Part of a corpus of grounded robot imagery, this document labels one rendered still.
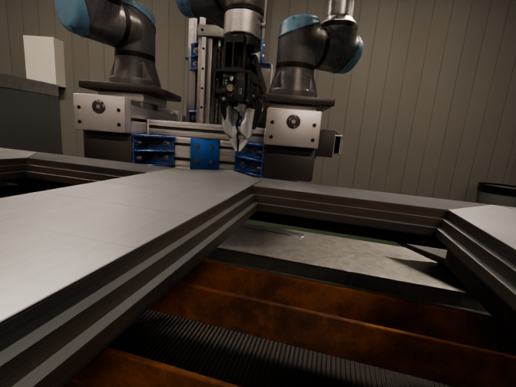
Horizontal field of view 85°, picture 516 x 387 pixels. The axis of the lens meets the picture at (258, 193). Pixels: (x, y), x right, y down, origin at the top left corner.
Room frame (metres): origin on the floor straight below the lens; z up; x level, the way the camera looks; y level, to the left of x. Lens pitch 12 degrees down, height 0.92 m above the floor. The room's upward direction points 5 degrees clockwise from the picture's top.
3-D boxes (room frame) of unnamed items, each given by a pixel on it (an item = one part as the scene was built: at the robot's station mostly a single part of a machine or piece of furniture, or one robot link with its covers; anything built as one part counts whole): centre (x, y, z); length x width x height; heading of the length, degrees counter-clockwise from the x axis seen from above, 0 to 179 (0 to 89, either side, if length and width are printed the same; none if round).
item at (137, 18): (0.93, 0.42, 1.20); 0.13 x 0.12 x 0.14; 152
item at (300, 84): (0.92, -0.08, 1.09); 0.15 x 0.15 x 0.10
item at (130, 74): (0.94, 0.41, 1.09); 0.15 x 0.15 x 0.10
